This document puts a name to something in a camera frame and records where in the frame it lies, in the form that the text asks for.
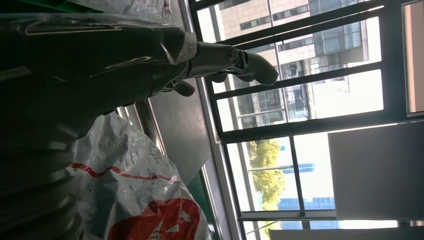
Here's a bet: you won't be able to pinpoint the grey mailer package red print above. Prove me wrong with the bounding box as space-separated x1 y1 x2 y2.
64 111 213 240

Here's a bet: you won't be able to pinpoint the white mailer package black letters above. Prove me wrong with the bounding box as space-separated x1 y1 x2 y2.
66 0 173 19

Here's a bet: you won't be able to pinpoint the green conveyor belt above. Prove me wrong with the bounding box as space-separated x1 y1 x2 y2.
187 171 218 240

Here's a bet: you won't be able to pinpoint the tree outside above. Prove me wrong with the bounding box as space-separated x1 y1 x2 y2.
246 139 286 208

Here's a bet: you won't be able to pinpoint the building outside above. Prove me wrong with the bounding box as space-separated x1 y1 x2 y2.
198 0 382 130

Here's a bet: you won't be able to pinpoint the pale grey panel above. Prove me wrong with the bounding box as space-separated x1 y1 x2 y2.
401 0 424 117
268 227 424 240
327 121 424 221

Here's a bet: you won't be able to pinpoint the dark window frame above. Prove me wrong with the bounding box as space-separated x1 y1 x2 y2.
187 0 424 240

